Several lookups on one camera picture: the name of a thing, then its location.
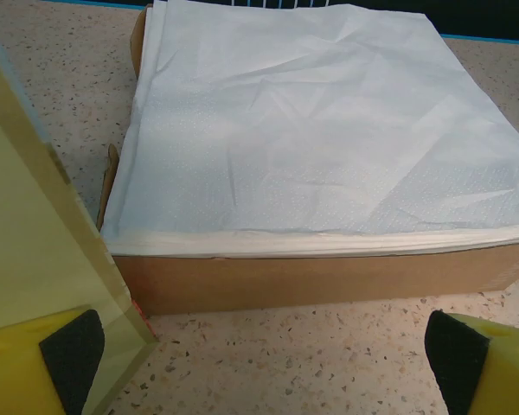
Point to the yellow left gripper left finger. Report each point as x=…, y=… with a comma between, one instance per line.
x=13, y=372

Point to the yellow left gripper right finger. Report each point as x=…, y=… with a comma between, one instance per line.
x=501, y=372

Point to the illustrated paper carry bag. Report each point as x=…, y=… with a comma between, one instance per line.
x=17, y=216

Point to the brown cardboard napkin box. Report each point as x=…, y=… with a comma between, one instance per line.
x=285, y=281

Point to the white paper napkin stack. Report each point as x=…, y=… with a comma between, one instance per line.
x=307, y=129

